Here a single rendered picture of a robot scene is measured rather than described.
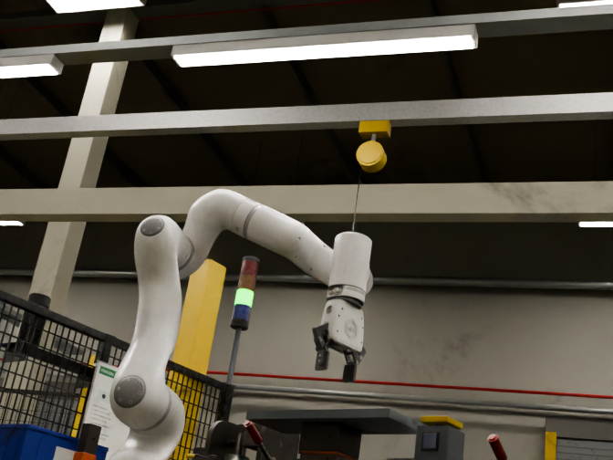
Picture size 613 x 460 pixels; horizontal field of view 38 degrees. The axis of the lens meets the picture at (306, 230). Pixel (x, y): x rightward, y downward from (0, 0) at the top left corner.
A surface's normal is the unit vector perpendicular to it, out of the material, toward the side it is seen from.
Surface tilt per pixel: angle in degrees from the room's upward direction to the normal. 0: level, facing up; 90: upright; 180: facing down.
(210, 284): 90
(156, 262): 126
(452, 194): 90
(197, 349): 90
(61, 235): 90
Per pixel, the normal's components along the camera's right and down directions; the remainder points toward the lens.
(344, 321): 0.70, -0.20
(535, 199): -0.30, -0.42
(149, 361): 0.10, -0.82
